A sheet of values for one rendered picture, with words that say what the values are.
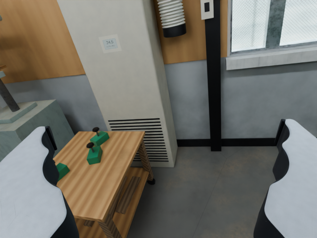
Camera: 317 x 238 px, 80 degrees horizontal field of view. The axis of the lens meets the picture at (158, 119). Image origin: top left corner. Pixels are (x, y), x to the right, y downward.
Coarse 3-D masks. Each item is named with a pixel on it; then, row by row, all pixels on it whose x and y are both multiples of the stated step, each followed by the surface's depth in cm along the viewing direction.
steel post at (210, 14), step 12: (204, 0) 115; (216, 0) 116; (204, 12) 118; (216, 12) 119; (216, 24) 123; (216, 36) 127; (216, 48) 131; (216, 60) 135; (216, 72) 140; (216, 84) 144; (216, 96) 150; (216, 108) 156; (216, 120) 162; (216, 132) 169; (216, 144) 176
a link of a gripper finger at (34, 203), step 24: (24, 144) 9; (48, 144) 10; (0, 168) 8; (24, 168) 8; (48, 168) 8; (0, 192) 7; (24, 192) 7; (48, 192) 7; (0, 216) 6; (24, 216) 6; (48, 216) 6; (72, 216) 7
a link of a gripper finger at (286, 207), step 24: (288, 120) 10; (288, 144) 8; (312, 144) 8; (288, 168) 7; (312, 168) 7; (288, 192) 6; (312, 192) 6; (264, 216) 6; (288, 216) 6; (312, 216) 6
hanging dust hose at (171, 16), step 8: (160, 0) 113; (168, 0) 111; (176, 0) 113; (160, 8) 117; (168, 8) 113; (176, 8) 114; (160, 16) 119; (168, 16) 116; (176, 16) 115; (168, 24) 118; (176, 24) 118; (184, 24) 121; (168, 32) 121; (176, 32) 120; (184, 32) 122
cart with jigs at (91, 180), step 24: (72, 144) 139; (96, 144) 129; (120, 144) 128; (144, 144) 141; (72, 168) 117; (96, 168) 113; (120, 168) 109; (144, 168) 149; (72, 192) 101; (96, 192) 98; (120, 192) 136; (96, 216) 86; (120, 216) 122
